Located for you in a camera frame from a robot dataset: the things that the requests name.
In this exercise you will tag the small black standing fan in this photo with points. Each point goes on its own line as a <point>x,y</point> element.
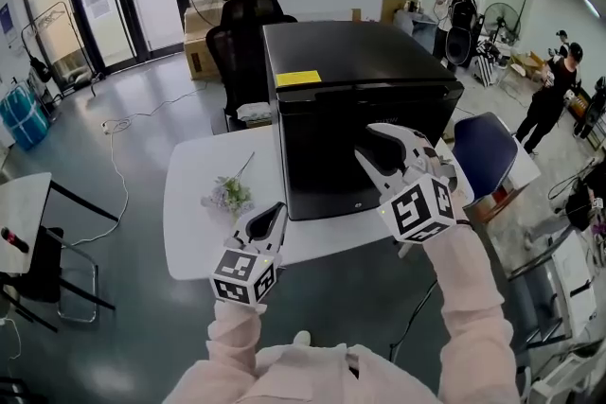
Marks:
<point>502,21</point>

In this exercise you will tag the blue chair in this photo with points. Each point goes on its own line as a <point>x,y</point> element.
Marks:
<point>485,151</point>

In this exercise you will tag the white power strip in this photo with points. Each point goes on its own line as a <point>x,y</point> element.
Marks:
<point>108,128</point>

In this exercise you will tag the black mini fridge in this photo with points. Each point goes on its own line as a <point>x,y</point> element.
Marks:
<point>341,57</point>

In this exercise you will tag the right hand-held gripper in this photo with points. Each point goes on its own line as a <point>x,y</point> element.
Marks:
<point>416,213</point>

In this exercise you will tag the black folding chair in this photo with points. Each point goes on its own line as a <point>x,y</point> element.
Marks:
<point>45,269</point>

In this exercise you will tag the person's right forearm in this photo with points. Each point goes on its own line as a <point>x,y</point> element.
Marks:
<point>464,265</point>

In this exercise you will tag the person's left forearm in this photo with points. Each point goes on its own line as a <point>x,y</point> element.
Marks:
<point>234,331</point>

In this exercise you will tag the black clothes rack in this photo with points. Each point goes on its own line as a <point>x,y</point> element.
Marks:
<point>40,66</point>

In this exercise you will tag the large cardboard box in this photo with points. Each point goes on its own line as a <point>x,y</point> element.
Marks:
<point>201,52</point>

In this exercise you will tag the white black-framed desk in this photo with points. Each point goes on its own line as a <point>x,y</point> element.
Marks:
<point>573,279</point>

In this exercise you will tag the small cardboard box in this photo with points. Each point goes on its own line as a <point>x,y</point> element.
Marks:
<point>395,7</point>

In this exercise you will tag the cola bottle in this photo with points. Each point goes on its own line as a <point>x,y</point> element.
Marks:
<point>14,240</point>

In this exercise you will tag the person's pink clothing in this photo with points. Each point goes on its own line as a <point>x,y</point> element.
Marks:
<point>308,374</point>

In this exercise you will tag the black mesh office chair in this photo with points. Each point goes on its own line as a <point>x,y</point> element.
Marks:
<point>246,42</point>

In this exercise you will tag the plastic wrapped bin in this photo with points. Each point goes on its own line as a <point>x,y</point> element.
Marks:
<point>419,30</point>

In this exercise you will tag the blue wrapped bundle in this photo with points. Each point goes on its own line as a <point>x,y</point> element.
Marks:
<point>21,118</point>

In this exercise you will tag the blue wall poster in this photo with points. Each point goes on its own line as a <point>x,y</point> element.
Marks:
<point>7,23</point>

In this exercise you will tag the white black-legged side table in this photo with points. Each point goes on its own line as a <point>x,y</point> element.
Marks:
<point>23,213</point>

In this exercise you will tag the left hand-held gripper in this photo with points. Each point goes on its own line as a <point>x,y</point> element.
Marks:
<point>241,274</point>

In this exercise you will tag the purple flower bunch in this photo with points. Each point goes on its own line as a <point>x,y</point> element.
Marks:
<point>232,196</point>

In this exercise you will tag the white tissue packet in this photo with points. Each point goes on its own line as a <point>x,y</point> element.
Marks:
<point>254,114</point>

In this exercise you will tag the person's left white shoe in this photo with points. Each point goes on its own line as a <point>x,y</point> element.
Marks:
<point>302,338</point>

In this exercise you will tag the white office chair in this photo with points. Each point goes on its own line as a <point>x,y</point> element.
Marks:
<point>563,378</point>

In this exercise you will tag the black white striped bag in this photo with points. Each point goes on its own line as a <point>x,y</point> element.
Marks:
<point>487,64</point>

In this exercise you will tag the wooden low table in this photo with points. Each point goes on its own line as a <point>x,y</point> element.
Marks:
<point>521,170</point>

